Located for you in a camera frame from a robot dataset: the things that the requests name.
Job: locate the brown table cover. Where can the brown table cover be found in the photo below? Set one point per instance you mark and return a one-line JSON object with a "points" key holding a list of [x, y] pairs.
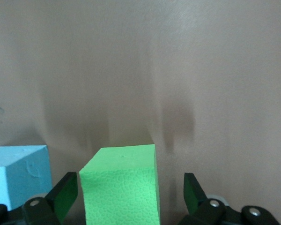
{"points": [[140, 70]]}

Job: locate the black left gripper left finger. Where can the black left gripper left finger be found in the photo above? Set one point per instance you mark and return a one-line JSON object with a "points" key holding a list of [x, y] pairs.
{"points": [[65, 197]]}

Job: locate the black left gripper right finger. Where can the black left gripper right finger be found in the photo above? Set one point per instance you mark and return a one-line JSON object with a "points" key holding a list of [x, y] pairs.
{"points": [[192, 194]]}

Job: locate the green foam cube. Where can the green foam cube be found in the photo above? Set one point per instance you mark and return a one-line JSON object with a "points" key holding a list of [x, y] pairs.
{"points": [[121, 187]]}

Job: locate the light blue foam cube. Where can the light blue foam cube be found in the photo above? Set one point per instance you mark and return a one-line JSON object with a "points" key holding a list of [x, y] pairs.
{"points": [[18, 168]]}

